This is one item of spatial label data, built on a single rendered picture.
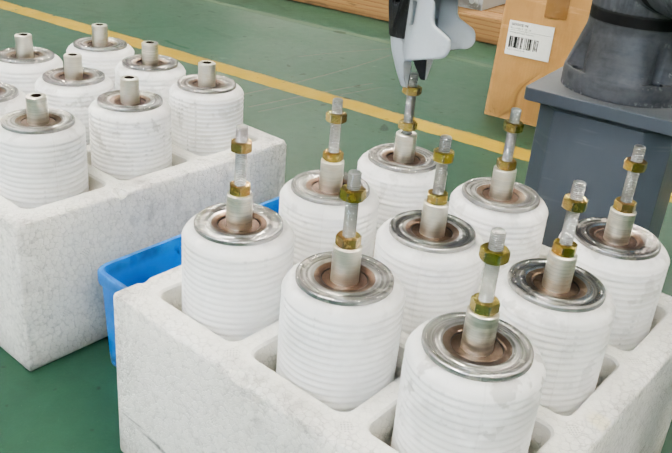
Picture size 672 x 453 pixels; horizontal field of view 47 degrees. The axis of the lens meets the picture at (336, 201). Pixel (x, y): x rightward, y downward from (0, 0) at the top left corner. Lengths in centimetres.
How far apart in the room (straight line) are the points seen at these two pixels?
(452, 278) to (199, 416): 24
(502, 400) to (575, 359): 12
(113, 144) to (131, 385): 31
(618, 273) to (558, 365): 12
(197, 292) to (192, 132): 38
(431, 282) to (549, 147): 39
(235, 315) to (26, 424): 29
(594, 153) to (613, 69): 10
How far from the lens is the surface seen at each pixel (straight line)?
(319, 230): 71
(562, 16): 175
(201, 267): 65
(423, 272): 65
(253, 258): 63
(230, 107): 101
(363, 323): 57
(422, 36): 76
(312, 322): 57
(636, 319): 74
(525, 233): 75
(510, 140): 75
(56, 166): 88
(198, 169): 96
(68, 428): 86
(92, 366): 93
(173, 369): 68
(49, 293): 89
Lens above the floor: 56
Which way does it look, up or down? 25 degrees down
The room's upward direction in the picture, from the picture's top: 5 degrees clockwise
